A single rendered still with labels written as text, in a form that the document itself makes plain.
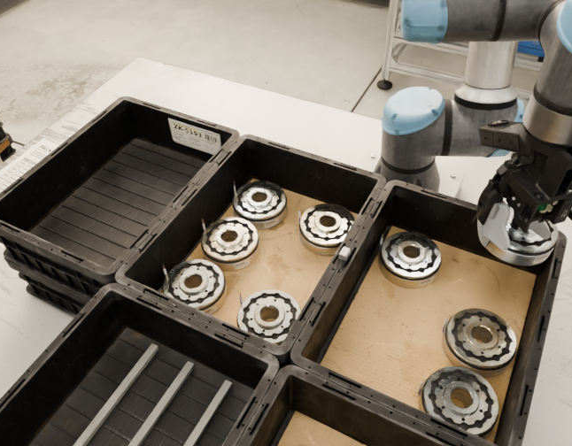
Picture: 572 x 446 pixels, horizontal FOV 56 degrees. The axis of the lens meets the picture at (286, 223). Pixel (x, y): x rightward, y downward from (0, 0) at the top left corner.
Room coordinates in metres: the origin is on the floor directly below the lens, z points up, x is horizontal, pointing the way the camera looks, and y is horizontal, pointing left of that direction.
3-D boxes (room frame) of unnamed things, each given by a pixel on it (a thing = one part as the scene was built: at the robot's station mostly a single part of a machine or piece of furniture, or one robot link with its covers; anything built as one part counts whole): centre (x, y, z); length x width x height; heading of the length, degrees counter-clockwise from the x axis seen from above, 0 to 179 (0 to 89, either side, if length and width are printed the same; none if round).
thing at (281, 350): (0.60, 0.04, 0.92); 0.40 x 0.30 x 0.02; 151
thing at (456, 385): (0.32, -0.23, 0.86); 0.05 x 0.05 x 0.01
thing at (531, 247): (0.52, -0.34, 1.00); 0.10 x 0.10 x 0.01
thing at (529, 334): (0.45, -0.22, 0.87); 0.40 x 0.30 x 0.11; 151
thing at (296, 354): (0.45, -0.22, 0.92); 0.40 x 0.30 x 0.02; 151
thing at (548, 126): (0.49, -0.31, 1.21); 0.08 x 0.08 x 0.05
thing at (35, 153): (0.96, 0.62, 0.70); 0.33 x 0.23 x 0.01; 152
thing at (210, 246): (0.63, 0.10, 0.86); 0.10 x 0.10 x 0.01
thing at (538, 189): (0.48, -0.31, 1.13); 0.09 x 0.08 x 0.12; 15
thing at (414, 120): (0.89, -0.27, 0.90); 0.13 x 0.12 x 0.14; 81
